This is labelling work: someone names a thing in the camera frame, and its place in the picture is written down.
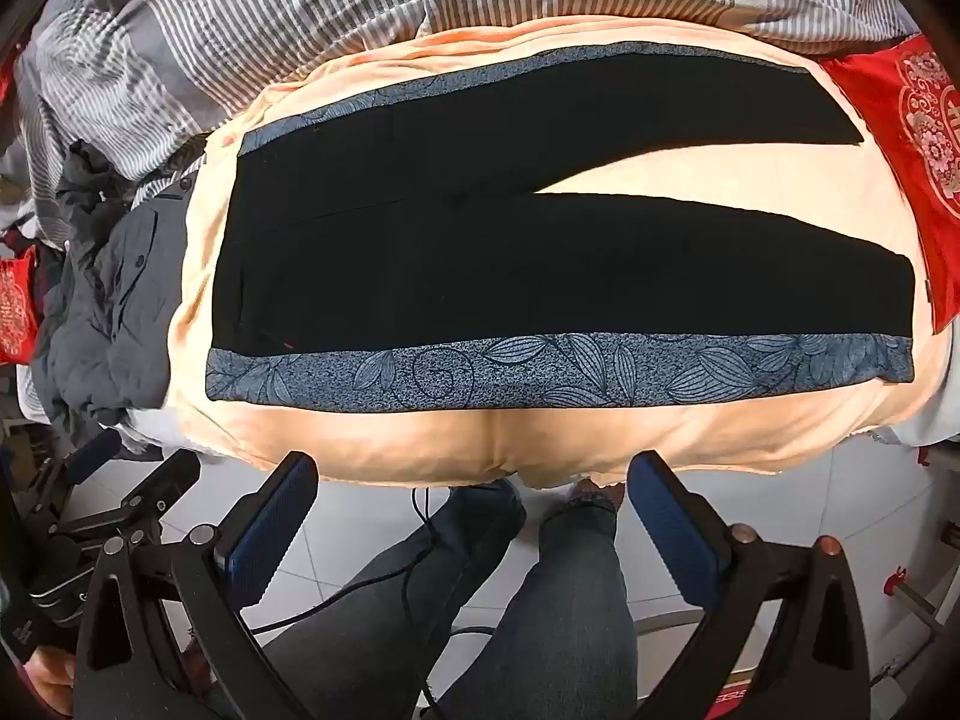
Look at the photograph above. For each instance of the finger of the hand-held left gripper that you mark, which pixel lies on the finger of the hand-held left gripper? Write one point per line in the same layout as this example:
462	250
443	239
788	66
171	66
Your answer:
154	499
90	459

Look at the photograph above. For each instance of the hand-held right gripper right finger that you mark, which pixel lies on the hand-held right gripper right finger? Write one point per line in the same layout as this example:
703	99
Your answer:
675	536

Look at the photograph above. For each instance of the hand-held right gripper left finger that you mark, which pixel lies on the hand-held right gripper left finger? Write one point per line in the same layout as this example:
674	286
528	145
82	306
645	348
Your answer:
262	536

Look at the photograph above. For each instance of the person's right leg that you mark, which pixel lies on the person's right leg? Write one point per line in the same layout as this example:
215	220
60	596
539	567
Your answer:
570	615

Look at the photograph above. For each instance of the grey striped duvet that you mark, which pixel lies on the grey striped duvet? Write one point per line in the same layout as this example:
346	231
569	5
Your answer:
225	15

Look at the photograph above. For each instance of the black pants with floral trim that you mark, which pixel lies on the black pants with floral trim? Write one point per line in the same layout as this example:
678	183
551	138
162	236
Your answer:
525	277

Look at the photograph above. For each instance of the dark crumpled garment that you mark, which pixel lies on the dark crumpled garment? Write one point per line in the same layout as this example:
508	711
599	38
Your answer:
94	180

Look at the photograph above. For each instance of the large red patterned cushion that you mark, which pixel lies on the large red patterned cushion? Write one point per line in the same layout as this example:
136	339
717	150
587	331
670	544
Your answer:
885	142

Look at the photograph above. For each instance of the person's left leg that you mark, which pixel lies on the person's left leg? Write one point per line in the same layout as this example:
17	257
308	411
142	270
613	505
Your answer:
375	600

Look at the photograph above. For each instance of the person's left hand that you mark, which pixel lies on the person's left hand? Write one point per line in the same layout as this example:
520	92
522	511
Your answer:
54	682

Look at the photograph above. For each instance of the grey button jacket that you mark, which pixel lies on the grey button jacket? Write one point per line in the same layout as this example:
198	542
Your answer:
120	300

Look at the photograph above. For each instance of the peach blanket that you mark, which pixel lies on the peach blanket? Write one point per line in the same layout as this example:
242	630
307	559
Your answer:
420	442

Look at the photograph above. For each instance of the metal stand with red clamp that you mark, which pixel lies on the metal stand with red clamp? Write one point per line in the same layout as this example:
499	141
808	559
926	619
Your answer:
922	611

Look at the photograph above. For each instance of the small red patterned cushion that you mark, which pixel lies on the small red patterned cushion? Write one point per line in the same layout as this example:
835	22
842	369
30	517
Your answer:
15	307

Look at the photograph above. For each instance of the person's leg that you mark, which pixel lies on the person's leg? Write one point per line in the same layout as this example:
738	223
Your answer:
570	615
375	600

